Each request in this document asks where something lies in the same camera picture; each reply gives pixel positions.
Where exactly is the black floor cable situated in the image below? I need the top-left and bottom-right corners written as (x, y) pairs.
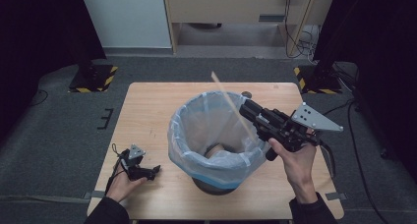
top-left (322, 97), bottom-right (391, 224)
top-left (29, 88), bottom-right (50, 108)

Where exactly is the black curtain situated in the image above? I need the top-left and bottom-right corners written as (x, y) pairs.
top-left (0, 0), bottom-right (108, 144)
top-left (312, 0), bottom-right (417, 174)

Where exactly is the person's left hand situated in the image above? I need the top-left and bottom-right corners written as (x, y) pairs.
top-left (105, 163), bottom-right (149, 204)

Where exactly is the bin with blue bag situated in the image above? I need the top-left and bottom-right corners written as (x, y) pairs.
top-left (167, 90), bottom-right (271, 190)

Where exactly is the light wooden desk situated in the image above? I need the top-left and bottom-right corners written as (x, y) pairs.
top-left (162, 0), bottom-right (337, 55)

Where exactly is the wooden chopstick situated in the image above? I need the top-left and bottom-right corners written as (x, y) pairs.
top-left (210, 71), bottom-right (256, 142)

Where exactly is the left hand-held gripper cable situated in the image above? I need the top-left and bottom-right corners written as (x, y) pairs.
top-left (104, 142), bottom-right (128, 196)

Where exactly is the black power cable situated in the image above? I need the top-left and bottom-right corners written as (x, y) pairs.
top-left (282, 0), bottom-right (311, 60)

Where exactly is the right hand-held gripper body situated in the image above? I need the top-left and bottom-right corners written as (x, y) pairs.
top-left (255, 101), bottom-right (344, 162)

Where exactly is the white cable bundle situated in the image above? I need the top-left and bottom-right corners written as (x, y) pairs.
top-left (298, 25), bottom-right (320, 65)

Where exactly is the grey tape strip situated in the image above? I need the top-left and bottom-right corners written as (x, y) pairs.
top-left (325, 192), bottom-right (348, 201)
top-left (83, 191), bottom-right (106, 200)

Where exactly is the striped black stand base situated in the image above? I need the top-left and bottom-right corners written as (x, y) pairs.
top-left (292, 64), bottom-right (344, 95)
top-left (68, 64), bottom-right (119, 94)

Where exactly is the person's right hand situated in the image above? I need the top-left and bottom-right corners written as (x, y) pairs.
top-left (268, 127), bottom-right (325, 205)

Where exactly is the right hand-held gripper cable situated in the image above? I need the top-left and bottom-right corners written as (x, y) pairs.
top-left (318, 139), bottom-right (337, 180)

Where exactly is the white panel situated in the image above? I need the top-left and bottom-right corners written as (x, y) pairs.
top-left (78, 0), bottom-right (173, 49)

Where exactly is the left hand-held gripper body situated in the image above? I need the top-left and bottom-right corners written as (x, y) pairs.
top-left (119, 143), bottom-right (157, 182)

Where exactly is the hand-held gripper cable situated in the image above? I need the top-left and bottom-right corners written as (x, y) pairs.
top-left (104, 142), bottom-right (128, 196)
top-left (318, 139), bottom-right (337, 180)

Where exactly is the tan round item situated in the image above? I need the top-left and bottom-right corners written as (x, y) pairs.
top-left (206, 143), bottom-right (235, 159)

